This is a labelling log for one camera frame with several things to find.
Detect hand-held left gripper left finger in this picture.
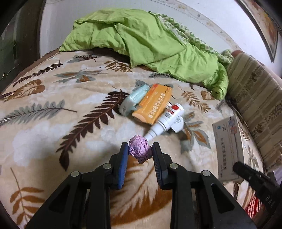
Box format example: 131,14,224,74
25,141,129,229

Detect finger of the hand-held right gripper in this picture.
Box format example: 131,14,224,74
233,162,268,188

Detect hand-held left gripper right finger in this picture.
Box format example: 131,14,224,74
152,141,258,229

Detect red plastic mesh basket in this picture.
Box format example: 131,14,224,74
242,196,269,221

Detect pink foil ball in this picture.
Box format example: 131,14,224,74
128,135,153,164

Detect white medicine box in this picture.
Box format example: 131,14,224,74
212,115,245,183

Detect white plastic bottle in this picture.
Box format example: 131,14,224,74
144,103,185,141

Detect orange medicine box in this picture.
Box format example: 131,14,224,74
132,83,172,126

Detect light blue tissue pack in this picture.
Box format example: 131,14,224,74
119,85,151,117

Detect striped brown cushion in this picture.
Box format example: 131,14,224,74
226,52,282,172

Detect green quilt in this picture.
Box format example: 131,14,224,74
59,9,234,100

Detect patterned glass door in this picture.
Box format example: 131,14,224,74
0,0,47,93

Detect framed wall picture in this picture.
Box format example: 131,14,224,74
236,0,279,63

